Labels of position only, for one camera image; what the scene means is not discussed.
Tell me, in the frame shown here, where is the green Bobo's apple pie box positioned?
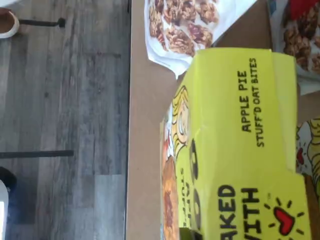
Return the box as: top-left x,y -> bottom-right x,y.
159,48 -> 315,240
294,118 -> 320,240

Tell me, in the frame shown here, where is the wooden shelf board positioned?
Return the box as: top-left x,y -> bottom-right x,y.
126,0 -> 320,240

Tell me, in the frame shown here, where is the cranberry pecan granola bag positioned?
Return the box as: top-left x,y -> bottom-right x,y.
265,0 -> 320,97
145,0 -> 259,81

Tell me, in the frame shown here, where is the black metal bar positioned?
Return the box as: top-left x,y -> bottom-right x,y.
17,16 -> 67,29
0,149 -> 75,160

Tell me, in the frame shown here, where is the white and black machine base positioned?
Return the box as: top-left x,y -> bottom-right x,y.
0,166 -> 19,240

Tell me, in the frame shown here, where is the brown and white round object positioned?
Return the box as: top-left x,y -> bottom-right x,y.
0,6 -> 21,40

